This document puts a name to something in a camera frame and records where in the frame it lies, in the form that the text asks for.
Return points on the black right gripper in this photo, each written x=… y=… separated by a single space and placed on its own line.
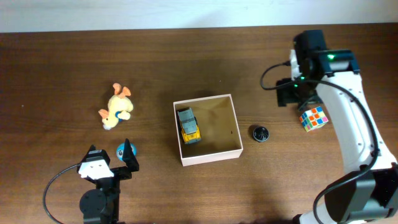
x=285 y=96

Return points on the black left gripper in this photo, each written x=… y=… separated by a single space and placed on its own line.
x=129 y=157

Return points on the colourful puzzle cube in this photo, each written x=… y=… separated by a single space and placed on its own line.
x=313 y=119

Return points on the yellow grey toy truck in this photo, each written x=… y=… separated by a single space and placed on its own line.
x=189 y=126

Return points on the white cardboard box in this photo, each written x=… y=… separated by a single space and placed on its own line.
x=218 y=126

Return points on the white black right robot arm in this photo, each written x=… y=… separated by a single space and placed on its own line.
x=368 y=190

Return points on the blue ball toy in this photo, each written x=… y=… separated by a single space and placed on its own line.
x=120 y=150

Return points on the yellow plush bunny toy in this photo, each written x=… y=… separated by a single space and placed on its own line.
x=119 y=107

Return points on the black round cap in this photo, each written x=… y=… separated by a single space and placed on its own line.
x=260 y=134

